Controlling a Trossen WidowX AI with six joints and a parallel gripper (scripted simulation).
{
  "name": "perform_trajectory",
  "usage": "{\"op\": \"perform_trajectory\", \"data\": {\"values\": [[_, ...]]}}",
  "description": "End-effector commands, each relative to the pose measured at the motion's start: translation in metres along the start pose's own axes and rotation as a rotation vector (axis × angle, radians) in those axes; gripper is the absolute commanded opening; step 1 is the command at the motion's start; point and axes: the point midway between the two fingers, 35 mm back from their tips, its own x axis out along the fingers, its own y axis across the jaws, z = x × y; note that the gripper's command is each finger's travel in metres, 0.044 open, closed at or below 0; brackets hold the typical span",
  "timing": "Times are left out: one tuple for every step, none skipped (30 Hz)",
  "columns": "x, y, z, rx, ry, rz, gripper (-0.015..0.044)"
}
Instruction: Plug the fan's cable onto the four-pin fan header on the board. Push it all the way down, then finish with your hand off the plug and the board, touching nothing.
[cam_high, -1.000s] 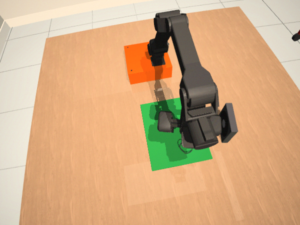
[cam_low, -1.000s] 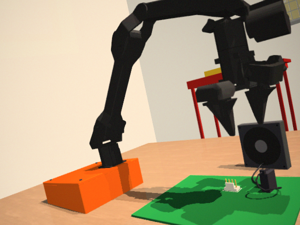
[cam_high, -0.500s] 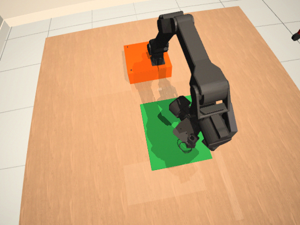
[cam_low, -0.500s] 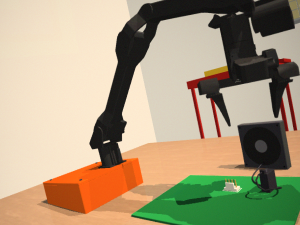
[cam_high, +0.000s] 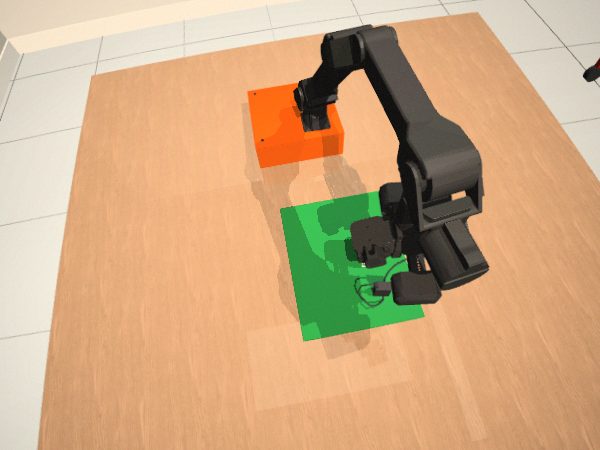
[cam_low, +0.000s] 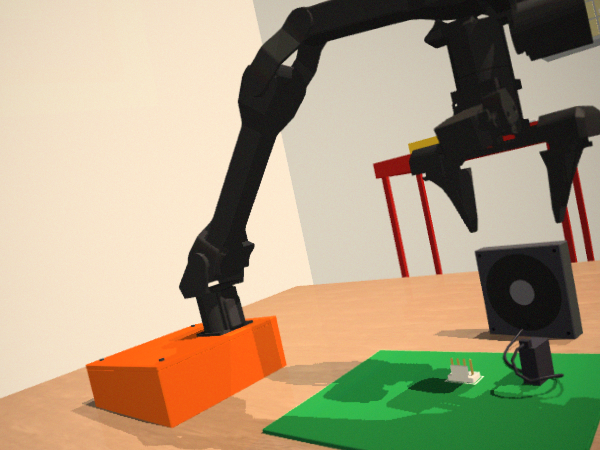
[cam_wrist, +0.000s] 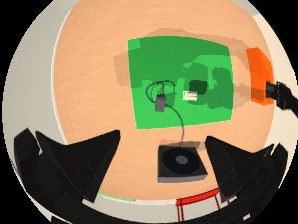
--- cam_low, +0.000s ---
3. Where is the black fan cable with plug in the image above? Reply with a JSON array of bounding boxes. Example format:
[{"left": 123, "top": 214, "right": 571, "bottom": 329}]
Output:
[{"left": 503, "top": 325, "right": 564, "bottom": 386}]

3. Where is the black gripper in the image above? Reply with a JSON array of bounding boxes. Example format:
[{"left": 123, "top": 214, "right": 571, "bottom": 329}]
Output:
[{"left": 409, "top": 67, "right": 600, "bottom": 233}]

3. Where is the black cooling fan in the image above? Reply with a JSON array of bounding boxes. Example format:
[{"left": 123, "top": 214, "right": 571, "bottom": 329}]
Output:
[{"left": 474, "top": 240, "right": 583, "bottom": 339}]

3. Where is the green flat board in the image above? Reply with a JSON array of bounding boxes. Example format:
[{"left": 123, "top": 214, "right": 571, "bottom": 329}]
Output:
[{"left": 262, "top": 350, "right": 600, "bottom": 450}]

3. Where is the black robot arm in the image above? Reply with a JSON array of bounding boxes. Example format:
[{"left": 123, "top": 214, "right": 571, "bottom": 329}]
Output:
[{"left": 179, "top": 0, "right": 594, "bottom": 337}]

